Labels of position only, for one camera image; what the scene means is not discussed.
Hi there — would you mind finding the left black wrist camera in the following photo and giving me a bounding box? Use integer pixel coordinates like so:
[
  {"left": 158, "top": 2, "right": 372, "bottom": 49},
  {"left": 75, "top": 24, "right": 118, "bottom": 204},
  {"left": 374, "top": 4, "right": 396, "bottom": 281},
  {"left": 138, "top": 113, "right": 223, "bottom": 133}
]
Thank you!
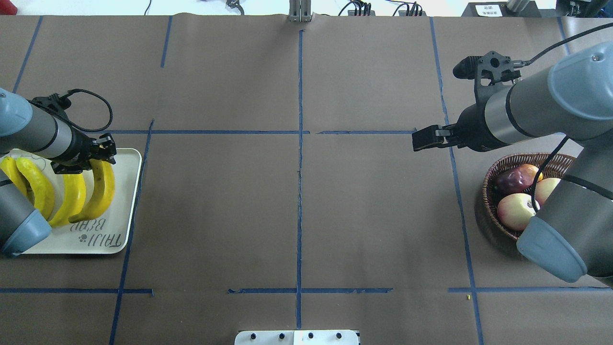
[{"left": 29, "top": 93, "right": 72, "bottom": 120}]

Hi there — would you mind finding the white support column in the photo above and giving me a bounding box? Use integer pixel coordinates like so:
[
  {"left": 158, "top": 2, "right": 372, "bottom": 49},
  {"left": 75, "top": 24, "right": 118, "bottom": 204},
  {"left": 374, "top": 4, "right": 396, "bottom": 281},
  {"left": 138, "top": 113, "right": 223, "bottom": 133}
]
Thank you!
[{"left": 234, "top": 329, "right": 361, "bottom": 345}]

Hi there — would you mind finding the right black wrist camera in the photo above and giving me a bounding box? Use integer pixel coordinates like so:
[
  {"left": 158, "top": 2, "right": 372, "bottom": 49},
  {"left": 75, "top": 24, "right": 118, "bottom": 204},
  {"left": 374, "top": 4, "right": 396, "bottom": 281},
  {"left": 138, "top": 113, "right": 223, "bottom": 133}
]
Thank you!
[{"left": 453, "top": 51, "right": 524, "bottom": 105}]

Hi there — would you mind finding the brown wicker basket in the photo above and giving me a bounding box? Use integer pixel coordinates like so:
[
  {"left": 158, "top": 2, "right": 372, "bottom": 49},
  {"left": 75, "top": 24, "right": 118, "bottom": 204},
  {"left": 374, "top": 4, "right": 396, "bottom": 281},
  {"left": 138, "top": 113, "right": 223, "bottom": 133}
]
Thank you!
[{"left": 475, "top": 152, "right": 549, "bottom": 243}]

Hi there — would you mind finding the right black camera cable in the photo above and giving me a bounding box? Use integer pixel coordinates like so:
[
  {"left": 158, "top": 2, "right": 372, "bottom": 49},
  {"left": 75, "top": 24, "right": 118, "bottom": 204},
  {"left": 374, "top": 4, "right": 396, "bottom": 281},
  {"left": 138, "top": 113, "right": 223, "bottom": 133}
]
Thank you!
[{"left": 520, "top": 22, "right": 613, "bottom": 67}]

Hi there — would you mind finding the white plastic tray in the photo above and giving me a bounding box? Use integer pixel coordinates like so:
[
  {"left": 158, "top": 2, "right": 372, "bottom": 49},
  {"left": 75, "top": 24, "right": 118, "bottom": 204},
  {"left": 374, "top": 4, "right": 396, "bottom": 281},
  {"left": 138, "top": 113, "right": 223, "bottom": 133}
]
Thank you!
[{"left": 24, "top": 148, "right": 142, "bottom": 254}]

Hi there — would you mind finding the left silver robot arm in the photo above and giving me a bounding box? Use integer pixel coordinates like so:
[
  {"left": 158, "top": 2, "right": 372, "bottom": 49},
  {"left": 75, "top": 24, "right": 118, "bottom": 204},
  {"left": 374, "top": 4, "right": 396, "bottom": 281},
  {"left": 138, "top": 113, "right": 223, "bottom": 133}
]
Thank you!
[{"left": 0, "top": 88, "right": 117, "bottom": 257}]

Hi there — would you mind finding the dark purple plum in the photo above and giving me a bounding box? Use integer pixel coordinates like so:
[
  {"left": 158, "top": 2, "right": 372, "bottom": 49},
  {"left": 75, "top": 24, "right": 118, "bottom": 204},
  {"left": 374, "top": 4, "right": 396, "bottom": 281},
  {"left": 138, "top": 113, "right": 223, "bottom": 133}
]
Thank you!
[{"left": 493, "top": 164, "right": 538, "bottom": 195}]

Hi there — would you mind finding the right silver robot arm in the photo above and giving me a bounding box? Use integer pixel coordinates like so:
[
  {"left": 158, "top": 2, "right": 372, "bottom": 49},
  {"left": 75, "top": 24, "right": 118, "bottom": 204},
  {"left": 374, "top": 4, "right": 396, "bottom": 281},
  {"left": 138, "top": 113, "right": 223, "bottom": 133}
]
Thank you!
[{"left": 412, "top": 41, "right": 613, "bottom": 288}]

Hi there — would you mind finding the yellow banana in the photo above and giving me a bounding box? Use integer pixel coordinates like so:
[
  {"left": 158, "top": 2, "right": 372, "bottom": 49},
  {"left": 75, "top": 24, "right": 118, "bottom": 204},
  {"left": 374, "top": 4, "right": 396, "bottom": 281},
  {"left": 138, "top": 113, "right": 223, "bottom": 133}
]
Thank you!
[
  {"left": 0, "top": 156, "right": 28, "bottom": 198},
  {"left": 68, "top": 160, "right": 115, "bottom": 223},
  {"left": 49, "top": 174, "right": 86, "bottom": 229},
  {"left": 17, "top": 157, "right": 55, "bottom": 220}
]

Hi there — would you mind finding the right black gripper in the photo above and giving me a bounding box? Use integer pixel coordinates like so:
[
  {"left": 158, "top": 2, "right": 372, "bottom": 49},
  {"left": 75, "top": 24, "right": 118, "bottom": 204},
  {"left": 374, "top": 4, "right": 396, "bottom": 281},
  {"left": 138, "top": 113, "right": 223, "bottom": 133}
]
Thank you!
[{"left": 412, "top": 104, "right": 503, "bottom": 152}]

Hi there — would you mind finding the left black camera cable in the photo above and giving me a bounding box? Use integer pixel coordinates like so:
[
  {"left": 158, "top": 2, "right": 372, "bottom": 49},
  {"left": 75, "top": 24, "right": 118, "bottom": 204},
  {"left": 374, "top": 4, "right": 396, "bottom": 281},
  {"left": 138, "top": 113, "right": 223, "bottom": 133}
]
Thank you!
[{"left": 53, "top": 89, "right": 114, "bottom": 133}]

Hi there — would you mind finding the red cylinder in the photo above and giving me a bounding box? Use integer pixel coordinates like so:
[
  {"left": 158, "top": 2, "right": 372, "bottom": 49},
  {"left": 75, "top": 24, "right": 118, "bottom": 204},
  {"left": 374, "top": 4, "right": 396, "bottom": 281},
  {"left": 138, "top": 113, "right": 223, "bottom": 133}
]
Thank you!
[{"left": 0, "top": 0, "right": 18, "bottom": 16}]

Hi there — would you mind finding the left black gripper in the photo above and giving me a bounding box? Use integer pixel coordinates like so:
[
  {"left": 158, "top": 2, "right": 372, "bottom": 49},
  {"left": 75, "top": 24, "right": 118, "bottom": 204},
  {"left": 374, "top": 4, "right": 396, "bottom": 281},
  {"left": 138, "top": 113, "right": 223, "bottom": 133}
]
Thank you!
[{"left": 50, "top": 129, "right": 117, "bottom": 174}]

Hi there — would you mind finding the aluminium frame post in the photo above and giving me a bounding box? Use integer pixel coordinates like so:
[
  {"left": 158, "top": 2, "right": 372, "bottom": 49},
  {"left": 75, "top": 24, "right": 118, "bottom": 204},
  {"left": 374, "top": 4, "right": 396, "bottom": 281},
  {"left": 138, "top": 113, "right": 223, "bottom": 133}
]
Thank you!
[{"left": 288, "top": 0, "right": 312, "bottom": 23}]

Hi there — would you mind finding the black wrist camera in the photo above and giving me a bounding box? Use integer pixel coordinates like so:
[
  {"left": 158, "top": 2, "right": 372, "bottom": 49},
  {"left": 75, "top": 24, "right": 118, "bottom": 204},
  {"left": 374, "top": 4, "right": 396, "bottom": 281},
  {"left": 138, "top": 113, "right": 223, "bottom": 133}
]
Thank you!
[
  {"left": 453, "top": 51, "right": 524, "bottom": 105},
  {"left": 29, "top": 93, "right": 72, "bottom": 120}
]

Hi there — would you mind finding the black camera cable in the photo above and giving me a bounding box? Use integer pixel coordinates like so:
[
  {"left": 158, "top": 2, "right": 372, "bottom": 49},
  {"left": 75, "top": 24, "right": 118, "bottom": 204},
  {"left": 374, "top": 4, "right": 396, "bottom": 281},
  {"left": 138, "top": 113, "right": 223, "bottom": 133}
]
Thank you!
[
  {"left": 520, "top": 22, "right": 613, "bottom": 67},
  {"left": 53, "top": 89, "right": 114, "bottom": 133}
]

